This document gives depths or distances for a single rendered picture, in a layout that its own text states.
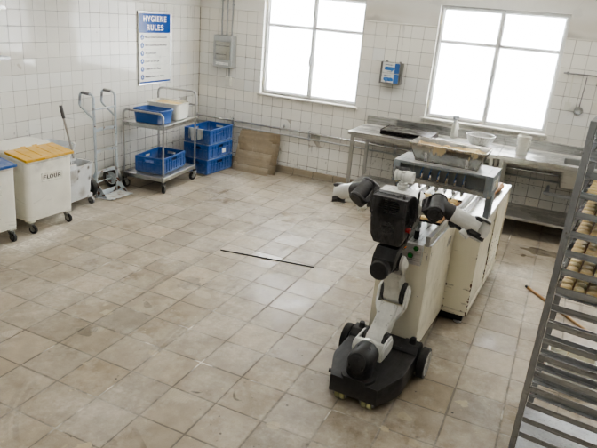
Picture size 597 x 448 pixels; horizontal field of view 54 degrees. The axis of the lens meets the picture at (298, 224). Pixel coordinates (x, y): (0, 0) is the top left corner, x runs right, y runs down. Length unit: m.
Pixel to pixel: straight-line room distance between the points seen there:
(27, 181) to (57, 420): 2.80
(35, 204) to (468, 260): 3.85
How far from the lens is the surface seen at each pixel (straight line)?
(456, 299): 4.57
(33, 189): 5.82
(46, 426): 3.49
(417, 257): 3.74
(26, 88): 6.48
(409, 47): 7.43
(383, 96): 7.55
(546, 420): 3.64
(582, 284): 3.02
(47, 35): 6.64
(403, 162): 4.37
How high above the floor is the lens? 2.14
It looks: 20 degrees down
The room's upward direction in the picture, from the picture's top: 5 degrees clockwise
